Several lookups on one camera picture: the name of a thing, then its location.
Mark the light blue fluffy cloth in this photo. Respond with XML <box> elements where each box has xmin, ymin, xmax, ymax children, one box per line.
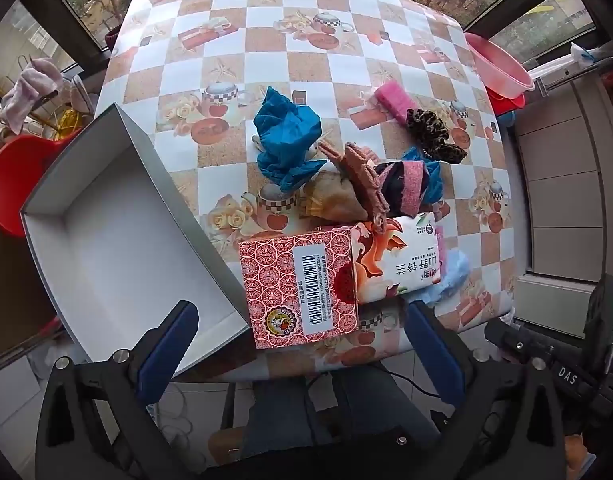
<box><xmin>426</xmin><ymin>250</ymin><xmax>471</xmax><ymax>306</ymax></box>

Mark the leopard print scrunchie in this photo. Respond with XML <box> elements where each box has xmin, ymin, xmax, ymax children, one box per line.
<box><xmin>405</xmin><ymin>107</ymin><xmax>468</xmax><ymax>165</ymax></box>

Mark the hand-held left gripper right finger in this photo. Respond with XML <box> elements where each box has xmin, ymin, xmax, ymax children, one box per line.
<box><xmin>406</xmin><ymin>301</ymin><xmax>573</xmax><ymax>480</ymax></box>

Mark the pink and black cloth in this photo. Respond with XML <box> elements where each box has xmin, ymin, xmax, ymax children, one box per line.
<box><xmin>373</xmin><ymin>160</ymin><xmax>429</xmax><ymax>218</ymax></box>

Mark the checkered printed tablecloth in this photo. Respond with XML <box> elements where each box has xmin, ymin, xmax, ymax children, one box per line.
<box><xmin>94</xmin><ymin>0</ymin><xmax>517</xmax><ymax>381</ymax></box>

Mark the small blue cloth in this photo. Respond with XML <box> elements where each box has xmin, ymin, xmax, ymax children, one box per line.
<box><xmin>403</xmin><ymin>146</ymin><xmax>444</xmax><ymax>206</ymax></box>

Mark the pale pink towel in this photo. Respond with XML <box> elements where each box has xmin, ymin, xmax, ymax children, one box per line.
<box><xmin>1</xmin><ymin>57</ymin><xmax>64</xmax><ymax>131</ymax></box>

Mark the cream dotted satin scrunchie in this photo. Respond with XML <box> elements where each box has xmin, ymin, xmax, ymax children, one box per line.
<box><xmin>301</xmin><ymin>170</ymin><xmax>369</xmax><ymax>223</ymax></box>

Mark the brown knitted cloth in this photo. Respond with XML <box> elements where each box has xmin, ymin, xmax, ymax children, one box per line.
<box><xmin>316</xmin><ymin>140</ymin><xmax>392</xmax><ymax>233</ymax></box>

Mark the white plastic bag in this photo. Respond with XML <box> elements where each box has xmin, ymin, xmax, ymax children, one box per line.
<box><xmin>569</xmin><ymin>42</ymin><xmax>599</xmax><ymax>63</ymax></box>

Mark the pink sponge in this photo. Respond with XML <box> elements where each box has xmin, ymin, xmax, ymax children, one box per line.
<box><xmin>373</xmin><ymin>81</ymin><xmax>417</xmax><ymax>126</ymax></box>

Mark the pink plastic basin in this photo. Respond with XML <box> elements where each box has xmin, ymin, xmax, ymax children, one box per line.
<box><xmin>463</xmin><ymin>32</ymin><xmax>534</xmax><ymax>101</ymax></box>

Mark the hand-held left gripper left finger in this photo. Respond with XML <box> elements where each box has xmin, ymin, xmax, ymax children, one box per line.
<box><xmin>34</xmin><ymin>300</ymin><xmax>202</xmax><ymax>480</ymax></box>

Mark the large blue waffle cloth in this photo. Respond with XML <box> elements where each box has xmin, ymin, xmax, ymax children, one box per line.
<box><xmin>253</xmin><ymin>86</ymin><xmax>327</xmax><ymax>193</ymax></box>

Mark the white cardboard box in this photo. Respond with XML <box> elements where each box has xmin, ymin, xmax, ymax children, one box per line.
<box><xmin>20</xmin><ymin>102</ymin><xmax>252</xmax><ymax>378</ymax></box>

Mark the red patterned carton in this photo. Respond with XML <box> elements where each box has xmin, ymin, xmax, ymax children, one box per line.
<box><xmin>238</xmin><ymin>211</ymin><xmax>444</xmax><ymax>351</ymax></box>

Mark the red plastic basin left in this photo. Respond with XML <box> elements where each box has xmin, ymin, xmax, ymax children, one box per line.
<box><xmin>0</xmin><ymin>135</ymin><xmax>70</xmax><ymax>238</ymax></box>

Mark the black cable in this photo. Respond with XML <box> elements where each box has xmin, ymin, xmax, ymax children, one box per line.
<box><xmin>306</xmin><ymin>367</ymin><xmax>442</xmax><ymax>401</ymax></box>

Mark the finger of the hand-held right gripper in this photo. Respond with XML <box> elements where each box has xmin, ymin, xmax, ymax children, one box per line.
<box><xmin>483</xmin><ymin>317</ymin><xmax>557</xmax><ymax>367</ymax></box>

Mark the red plastic basin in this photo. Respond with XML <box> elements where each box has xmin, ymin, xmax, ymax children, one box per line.
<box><xmin>0</xmin><ymin>135</ymin><xmax>70</xmax><ymax>238</ymax></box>
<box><xmin>486</xmin><ymin>87</ymin><xmax>527</xmax><ymax>113</ymax></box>

